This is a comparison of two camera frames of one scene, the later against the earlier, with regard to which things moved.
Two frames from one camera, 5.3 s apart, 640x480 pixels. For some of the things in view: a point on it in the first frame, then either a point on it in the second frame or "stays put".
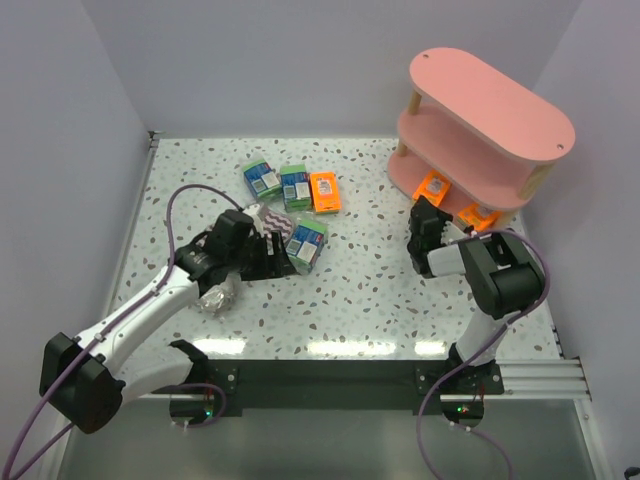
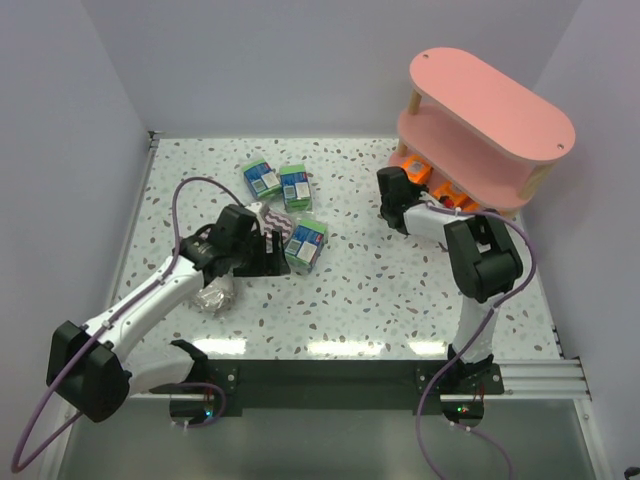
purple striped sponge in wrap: [276, 222] stays put
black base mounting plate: [351, 385] stays put
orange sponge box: [433, 186] -> [450, 190]
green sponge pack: [296, 188] stays put
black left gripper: [267, 257] stays put
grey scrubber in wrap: [218, 299] stays put
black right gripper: [422, 240] -> [391, 198]
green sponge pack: [305, 244] stays put
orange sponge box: [325, 192] -> [417, 169]
